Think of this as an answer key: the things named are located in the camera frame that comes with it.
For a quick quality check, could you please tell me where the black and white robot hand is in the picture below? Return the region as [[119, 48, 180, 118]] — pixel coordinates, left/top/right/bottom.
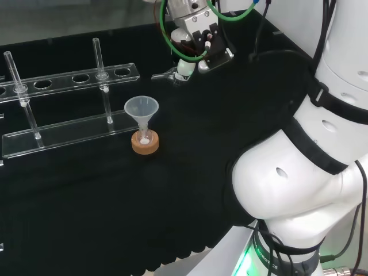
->
[[170, 13, 235, 82]]

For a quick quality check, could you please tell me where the clear plastic funnel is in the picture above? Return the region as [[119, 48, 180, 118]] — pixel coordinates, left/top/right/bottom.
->
[[124, 95, 160, 131]]

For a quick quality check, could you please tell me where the clear acrylic funnel stand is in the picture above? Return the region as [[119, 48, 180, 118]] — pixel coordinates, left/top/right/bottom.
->
[[0, 37, 141, 159]]

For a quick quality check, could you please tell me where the small round-bottom glass flask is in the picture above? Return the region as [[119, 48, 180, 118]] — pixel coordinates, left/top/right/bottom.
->
[[137, 125, 151, 146]]

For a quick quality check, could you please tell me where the black table cloth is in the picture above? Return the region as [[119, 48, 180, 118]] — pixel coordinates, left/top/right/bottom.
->
[[0, 9, 317, 273]]

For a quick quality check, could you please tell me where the black cable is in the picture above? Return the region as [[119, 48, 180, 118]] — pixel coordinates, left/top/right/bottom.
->
[[319, 159, 368, 276], [248, 0, 317, 68]]

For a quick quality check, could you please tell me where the green cable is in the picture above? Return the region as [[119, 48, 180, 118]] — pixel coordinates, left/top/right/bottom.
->
[[159, 0, 260, 63]]

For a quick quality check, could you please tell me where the brown cork ring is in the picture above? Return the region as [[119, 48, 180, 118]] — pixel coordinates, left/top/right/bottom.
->
[[131, 131, 160, 156]]

